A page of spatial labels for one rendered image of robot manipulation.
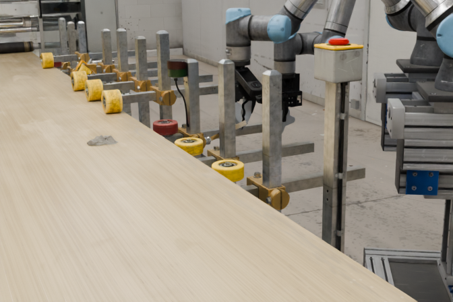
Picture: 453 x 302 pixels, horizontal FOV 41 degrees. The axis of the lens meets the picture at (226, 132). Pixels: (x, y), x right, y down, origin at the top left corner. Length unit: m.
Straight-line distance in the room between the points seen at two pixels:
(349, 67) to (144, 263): 0.54
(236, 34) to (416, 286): 1.22
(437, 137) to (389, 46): 3.76
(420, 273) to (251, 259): 1.59
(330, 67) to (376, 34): 4.47
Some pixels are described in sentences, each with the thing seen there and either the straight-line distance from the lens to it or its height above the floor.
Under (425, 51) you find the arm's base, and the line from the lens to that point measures 2.24.
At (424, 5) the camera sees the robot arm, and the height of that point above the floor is 1.27.
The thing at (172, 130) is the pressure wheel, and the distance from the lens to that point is 1.92.
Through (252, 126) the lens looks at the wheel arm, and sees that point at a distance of 2.07.
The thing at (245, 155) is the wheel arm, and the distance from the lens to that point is 1.78.
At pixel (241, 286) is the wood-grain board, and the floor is 0.90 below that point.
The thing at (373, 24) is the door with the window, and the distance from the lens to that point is 5.68.
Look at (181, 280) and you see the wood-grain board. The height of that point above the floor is 0.90.
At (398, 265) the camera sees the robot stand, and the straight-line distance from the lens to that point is 2.60.
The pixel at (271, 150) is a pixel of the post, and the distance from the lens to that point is 1.47.
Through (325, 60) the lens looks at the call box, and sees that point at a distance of 1.20.
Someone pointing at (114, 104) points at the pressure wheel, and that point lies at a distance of 2.10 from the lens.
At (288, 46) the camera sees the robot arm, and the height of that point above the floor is 1.12.
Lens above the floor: 1.36
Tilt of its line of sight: 14 degrees down
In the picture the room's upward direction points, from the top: 1 degrees counter-clockwise
